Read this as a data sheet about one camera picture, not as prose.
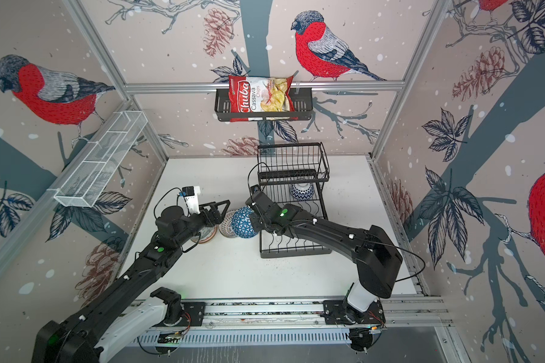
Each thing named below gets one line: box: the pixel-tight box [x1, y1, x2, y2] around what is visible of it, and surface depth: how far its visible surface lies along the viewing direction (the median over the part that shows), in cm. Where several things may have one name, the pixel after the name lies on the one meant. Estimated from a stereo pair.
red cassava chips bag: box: [228, 75, 299, 123], surface depth 89 cm
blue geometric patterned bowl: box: [231, 205, 259, 239], surface depth 83 cm
